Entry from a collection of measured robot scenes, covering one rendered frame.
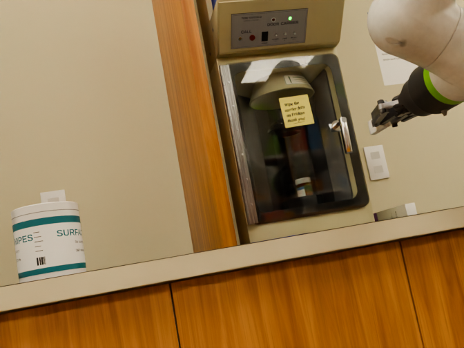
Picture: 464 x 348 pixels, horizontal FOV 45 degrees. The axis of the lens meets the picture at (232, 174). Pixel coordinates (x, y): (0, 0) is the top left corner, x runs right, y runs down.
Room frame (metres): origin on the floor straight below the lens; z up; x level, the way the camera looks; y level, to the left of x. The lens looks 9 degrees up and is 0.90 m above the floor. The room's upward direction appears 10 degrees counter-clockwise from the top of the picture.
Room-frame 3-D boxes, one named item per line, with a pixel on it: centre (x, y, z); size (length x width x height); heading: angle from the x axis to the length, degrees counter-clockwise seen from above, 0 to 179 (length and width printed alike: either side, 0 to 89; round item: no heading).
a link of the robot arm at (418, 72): (0.93, -0.37, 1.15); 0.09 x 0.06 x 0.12; 103
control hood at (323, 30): (1.29, -0.18, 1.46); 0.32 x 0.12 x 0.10; 103
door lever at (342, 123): (1.34, -0.28, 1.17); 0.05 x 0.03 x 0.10; 13
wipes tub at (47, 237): (1.12, 0.39, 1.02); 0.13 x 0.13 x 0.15
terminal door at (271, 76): (1.34, -0.17, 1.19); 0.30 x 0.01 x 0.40; 103
